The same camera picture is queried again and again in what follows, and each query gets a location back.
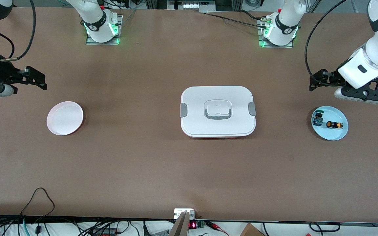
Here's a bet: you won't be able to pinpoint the black coiled cable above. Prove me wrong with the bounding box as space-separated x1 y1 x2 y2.
308 222 341 234

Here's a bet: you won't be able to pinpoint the brown cardboard box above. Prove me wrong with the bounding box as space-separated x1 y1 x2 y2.
240 223 265 236

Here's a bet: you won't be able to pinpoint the light blue round plate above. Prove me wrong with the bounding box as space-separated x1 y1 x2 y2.
311 106 349 141

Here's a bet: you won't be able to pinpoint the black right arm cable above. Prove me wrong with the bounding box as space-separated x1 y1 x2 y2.
0 0 37 63

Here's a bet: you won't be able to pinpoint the white power strip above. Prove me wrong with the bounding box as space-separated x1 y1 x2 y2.
167 0 217 10

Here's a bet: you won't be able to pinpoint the red black clip leads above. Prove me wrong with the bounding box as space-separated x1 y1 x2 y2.
205 221 229 236

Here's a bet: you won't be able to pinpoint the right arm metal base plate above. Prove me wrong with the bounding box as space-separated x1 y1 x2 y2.
86 14 124 45

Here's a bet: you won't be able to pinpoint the thin black looped cable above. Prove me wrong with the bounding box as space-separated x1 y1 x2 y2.
20 187 56 217

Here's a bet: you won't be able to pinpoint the black cable to arm base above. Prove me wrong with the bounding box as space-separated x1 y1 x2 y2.
205 12 269 29

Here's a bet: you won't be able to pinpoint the pink round plate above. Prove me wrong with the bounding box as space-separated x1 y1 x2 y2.
47 101 84 136

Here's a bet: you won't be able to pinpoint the grey aluminium bar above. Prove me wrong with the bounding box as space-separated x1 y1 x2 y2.
168 211 190 236

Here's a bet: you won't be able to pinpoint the white lunch box grey clips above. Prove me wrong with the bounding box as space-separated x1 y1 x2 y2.
180 86 257 139

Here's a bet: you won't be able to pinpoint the small white box device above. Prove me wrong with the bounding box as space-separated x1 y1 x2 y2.
174 208 196 220

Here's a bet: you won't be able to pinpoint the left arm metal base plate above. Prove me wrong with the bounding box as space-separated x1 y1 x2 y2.
258 16 295 49

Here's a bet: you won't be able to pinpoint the blue switch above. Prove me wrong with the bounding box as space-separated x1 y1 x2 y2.
312 111 324 127

